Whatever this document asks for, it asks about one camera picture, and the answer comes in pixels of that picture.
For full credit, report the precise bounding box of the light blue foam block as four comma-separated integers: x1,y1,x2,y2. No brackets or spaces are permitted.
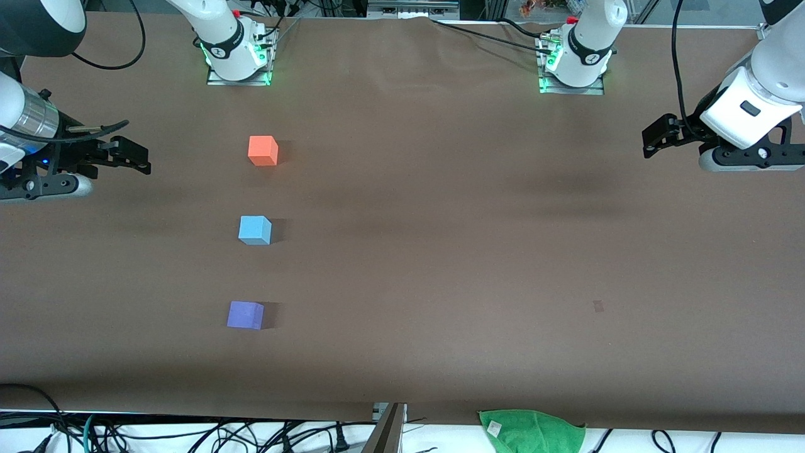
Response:
238,215,273,246

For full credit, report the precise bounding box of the orange foam block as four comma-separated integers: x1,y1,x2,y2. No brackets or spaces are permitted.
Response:
248,135,279,167

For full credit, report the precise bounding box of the purple foam block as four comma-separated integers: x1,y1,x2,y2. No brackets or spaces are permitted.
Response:
227,301,265,331

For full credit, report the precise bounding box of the brown table cover sheet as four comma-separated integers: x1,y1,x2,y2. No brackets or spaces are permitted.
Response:
0,11,805,435

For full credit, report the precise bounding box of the green cloth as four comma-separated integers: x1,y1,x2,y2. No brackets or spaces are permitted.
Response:
479,409,587,453

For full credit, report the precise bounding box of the grey metal bar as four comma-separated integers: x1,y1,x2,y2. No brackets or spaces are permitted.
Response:
361,403,407,453

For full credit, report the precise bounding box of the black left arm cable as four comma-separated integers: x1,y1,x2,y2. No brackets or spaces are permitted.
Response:
671,0,700,137

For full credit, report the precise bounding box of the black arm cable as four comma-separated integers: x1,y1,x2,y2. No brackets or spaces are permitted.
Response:
671,0,700,137
66,0,147,142

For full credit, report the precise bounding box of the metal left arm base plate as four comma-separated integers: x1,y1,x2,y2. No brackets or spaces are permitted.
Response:
538,35,606,96

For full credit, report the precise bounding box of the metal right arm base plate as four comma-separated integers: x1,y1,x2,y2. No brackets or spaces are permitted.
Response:
206,28,274,87

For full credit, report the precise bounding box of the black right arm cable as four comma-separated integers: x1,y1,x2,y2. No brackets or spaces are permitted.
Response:
66,0,147,142

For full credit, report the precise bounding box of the short black table cable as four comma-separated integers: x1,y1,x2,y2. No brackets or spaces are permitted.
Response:
496,18,549,40

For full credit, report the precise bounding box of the long black table cable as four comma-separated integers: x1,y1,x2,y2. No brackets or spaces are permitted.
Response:
430,19,554,55

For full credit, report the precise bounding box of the black looped floor cable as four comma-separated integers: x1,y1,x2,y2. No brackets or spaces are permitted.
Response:
0,383,71,453

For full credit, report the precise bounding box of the aluminium frame rail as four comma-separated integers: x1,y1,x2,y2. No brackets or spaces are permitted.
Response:
367,0,460,20

